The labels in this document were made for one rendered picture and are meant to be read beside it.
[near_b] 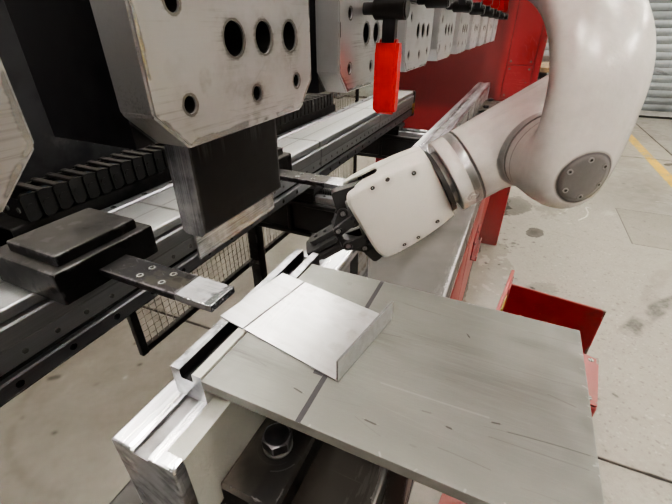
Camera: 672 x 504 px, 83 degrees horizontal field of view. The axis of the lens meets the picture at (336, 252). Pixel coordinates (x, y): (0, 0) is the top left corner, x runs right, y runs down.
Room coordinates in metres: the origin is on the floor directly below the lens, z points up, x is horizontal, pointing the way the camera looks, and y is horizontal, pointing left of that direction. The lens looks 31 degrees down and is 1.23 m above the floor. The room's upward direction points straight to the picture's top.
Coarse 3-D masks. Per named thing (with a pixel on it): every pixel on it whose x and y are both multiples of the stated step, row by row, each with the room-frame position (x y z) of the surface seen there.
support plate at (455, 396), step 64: (448, 320) 0.26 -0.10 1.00; (512, 320) 0.26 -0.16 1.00; (256, 384) 0.19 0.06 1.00; (384, 384) 0.19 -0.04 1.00; (448, 384) 0.19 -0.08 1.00; (512, 384) 0.19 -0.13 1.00; (576, 384) 0.19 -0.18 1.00; (384, 448) 0.14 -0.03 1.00; (448, 448) 0.14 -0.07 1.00; (512, 448) 0.14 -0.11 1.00; (576, 448) 0.14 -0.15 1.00
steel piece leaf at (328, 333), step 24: (312, 288) 0.31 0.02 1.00; (288, 312) 0.27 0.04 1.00; (312, 312) 0.27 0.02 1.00; (336, 312) 0.27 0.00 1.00; (360, 312) 0.27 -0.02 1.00; (384, 312) 0.25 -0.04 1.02; (264, 336) 0.24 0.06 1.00; (288, 336) 0.24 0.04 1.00; (312, 336) 0.24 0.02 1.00; (336, 336) 0.24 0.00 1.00; (360, 336) 0.22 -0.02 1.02; (312, 360) 0.21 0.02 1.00; (336, 360) 0.19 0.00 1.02
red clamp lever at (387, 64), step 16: (384, 0) 0.39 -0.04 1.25; (400, 0) 0.39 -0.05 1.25; (384, 16) 0.39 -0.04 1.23; (400, 16) 0.39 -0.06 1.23; (384, 32) 0.39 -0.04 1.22; (384, 48) 0.39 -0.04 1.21; (400, 48) 0.39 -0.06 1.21; (384, 64) 0.39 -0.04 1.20; (400, 64) 0.40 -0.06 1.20; (384, 80) 0.39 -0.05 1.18; (384, 96) 0.39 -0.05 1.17; (384, 112) 0.39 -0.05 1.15
